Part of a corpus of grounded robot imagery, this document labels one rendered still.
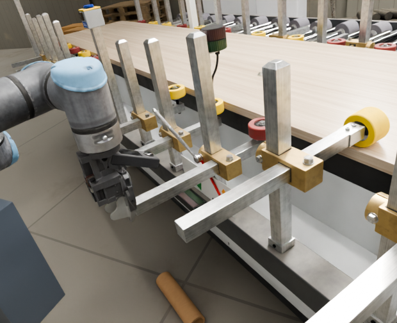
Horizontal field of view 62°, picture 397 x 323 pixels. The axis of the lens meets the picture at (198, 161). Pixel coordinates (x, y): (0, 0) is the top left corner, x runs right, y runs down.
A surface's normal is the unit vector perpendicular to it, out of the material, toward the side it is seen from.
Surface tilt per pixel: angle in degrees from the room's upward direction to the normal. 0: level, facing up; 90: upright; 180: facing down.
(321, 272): 0
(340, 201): 90
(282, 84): 90
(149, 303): 0
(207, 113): 90
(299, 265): 0
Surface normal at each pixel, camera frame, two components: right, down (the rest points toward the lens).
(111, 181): 0.54, 0.37
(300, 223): -0.15, -0.84
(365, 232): -0.82, 0.40
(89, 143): -0.04, 0.52
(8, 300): 0.88, 0.11
